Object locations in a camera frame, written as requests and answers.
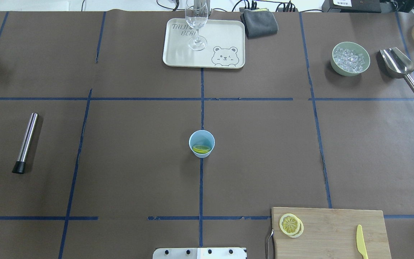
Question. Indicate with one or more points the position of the light blue cup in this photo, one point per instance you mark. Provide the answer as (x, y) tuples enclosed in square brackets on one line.
[(201, 137)]

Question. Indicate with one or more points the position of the lemon slice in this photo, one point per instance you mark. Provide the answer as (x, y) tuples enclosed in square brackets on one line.
[(201, 149)]

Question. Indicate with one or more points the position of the yellow lemon slices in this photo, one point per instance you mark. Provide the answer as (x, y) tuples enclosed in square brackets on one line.
[(291, 225)]

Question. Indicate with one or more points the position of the steel muddler black tip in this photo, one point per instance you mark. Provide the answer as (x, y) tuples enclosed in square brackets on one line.
[(20, 163)]

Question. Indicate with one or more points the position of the grey folded cloth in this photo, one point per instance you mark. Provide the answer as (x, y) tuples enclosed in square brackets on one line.
[(259, 23)]

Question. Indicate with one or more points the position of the clear wine glass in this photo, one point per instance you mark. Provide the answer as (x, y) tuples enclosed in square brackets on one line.
[(196, 16)]

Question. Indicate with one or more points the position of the black power strip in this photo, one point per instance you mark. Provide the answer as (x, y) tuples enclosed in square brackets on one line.
[(286, 6)]

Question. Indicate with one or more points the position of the green bowl of ice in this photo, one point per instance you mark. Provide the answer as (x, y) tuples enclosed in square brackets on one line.
[(349, 59)]

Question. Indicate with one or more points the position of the bamboo cutting board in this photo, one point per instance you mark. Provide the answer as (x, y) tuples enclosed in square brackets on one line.
[(329, 234)]

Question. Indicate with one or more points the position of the yellow plastic knife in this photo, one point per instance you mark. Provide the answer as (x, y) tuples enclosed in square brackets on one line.
[(360, 242)]

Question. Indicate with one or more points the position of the steel ice scoop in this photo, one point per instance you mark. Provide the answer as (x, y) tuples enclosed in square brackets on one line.
[(398, 65)]

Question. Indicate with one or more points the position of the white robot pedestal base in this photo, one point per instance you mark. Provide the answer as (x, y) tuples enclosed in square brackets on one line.
[(201, 253)]

